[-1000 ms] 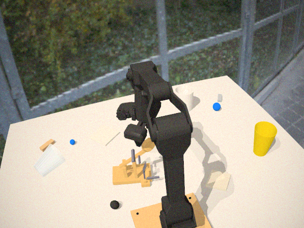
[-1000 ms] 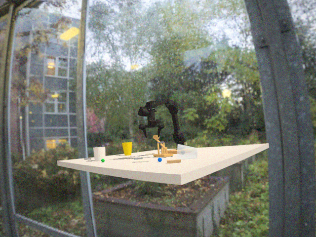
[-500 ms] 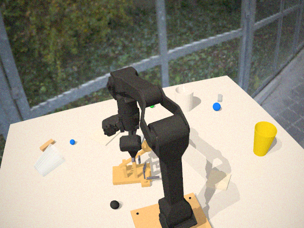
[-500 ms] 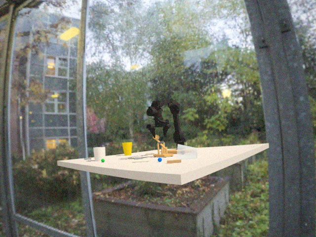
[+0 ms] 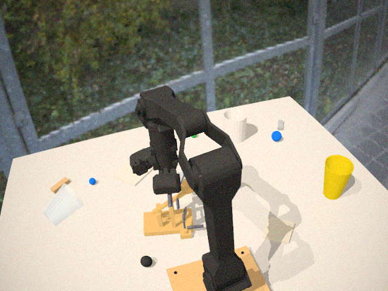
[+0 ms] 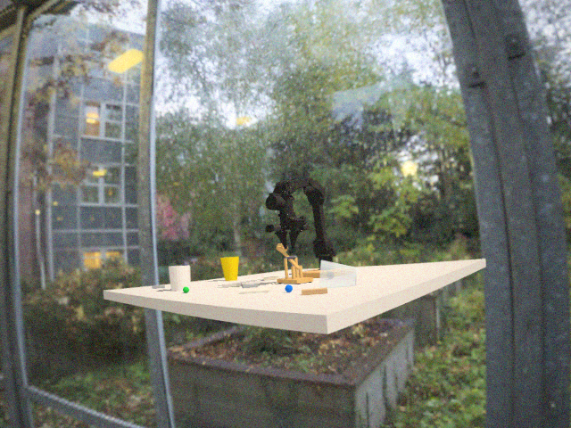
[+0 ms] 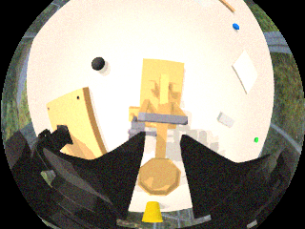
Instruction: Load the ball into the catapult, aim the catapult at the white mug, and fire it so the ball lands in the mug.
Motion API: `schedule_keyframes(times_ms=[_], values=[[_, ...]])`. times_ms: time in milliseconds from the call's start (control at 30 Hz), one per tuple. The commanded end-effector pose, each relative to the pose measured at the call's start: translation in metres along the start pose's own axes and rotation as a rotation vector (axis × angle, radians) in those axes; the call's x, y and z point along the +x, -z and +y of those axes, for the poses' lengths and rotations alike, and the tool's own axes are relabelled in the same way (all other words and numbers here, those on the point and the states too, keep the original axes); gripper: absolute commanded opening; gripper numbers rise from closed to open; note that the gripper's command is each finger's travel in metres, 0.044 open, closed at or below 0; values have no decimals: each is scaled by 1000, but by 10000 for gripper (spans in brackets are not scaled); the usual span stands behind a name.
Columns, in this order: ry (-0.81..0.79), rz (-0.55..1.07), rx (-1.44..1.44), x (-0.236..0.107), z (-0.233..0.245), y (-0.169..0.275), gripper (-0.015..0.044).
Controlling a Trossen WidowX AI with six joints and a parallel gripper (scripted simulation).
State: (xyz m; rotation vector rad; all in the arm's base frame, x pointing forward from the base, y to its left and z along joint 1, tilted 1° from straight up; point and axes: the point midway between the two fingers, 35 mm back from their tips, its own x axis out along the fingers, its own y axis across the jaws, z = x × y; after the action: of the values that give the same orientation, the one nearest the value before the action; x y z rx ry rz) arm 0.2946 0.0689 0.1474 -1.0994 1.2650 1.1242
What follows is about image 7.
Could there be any black ball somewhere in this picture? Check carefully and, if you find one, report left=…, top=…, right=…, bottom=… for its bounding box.
left=91, top=56, right=106, bottom=71

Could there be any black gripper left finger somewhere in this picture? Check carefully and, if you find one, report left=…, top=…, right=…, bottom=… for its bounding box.
left=43, top=131, right=146, bottom=220

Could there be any yellow cup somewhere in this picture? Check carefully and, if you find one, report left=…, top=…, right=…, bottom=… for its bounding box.
left=142, top=201, right=163, bottom=222

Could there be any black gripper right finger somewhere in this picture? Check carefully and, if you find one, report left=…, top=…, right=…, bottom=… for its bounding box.
left=179, top=134, right=271, bottom=219

